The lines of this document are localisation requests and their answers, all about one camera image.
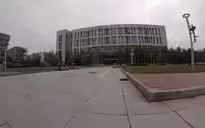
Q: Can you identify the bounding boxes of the large curved grey building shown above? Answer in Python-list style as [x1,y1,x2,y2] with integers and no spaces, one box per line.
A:
[55,23,169,66]

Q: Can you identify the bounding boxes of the parked vehicles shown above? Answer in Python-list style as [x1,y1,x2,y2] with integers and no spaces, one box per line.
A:
[57,63,81,72]

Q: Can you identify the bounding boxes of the grey stone slab plaza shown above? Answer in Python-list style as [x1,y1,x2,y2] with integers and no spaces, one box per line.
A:
[0,65,205,128]

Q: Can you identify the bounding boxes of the grey stone kerb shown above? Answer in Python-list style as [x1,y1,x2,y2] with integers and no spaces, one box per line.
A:
[119,67,205,103]

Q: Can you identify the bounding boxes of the green grass strip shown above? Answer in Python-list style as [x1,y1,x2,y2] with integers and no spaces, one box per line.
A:
[121,63,205,75]

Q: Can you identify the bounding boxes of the raised reddish paved platform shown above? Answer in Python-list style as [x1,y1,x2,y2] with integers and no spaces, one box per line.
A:
[130,71,205,91]

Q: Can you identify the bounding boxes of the row of dark trees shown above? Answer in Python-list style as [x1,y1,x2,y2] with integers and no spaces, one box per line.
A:
[133,46,205,66]

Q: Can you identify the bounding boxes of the low grey building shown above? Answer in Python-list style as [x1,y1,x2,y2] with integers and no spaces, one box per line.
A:
[6,46,29,63]

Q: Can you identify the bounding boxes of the tall grey lamp post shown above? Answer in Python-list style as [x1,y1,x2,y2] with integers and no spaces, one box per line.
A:
[182,13,199,72]

